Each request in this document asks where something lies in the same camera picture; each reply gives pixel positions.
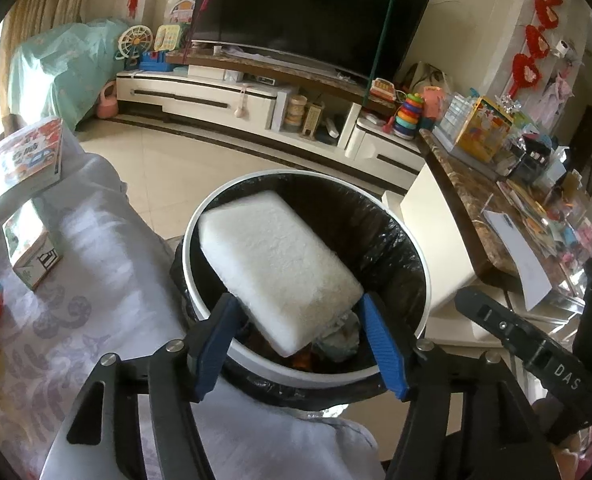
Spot white foam block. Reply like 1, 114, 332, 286
198, 192, 363, 358

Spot crumpled white paper trash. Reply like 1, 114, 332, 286
311, 311, 361, 362

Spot white trash bin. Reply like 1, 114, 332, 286
180, 170, 432, 390

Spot right hand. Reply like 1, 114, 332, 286
531, 396, 592, 479

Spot marble side counter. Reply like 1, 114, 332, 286
416, 129, 584, 313

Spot green milk carton box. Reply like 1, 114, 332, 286
2, 200, 62, 290

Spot black bin liner bag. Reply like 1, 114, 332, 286
170, 170, 430, 412

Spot yellow orange box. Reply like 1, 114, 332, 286
456, 96, 513, 164

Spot white TV cabinet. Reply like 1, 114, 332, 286
116, 70, 425, 191

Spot stack of children's books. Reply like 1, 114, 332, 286
0, 117, 63, 220

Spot pink toy watering can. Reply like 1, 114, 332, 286
95, 79, 119, 119

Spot blue toy vehicle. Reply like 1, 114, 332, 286
139, 51, 174, 72

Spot teal covered furniture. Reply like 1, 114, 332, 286
8, 18, 128, 130

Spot toy ferris wheel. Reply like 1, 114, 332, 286
114, 25, 154, 68

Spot large black television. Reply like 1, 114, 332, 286
192, 0, 430, 79

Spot yellow toy telephone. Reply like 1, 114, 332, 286
154, 24, 183, 52

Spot beige curtain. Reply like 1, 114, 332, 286
0, 0, 84, 117

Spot red heart wall garland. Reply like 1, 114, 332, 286
509, 0, 564, 99

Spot rainbow stacking ring toy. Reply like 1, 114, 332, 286
392, 93, 425, 140

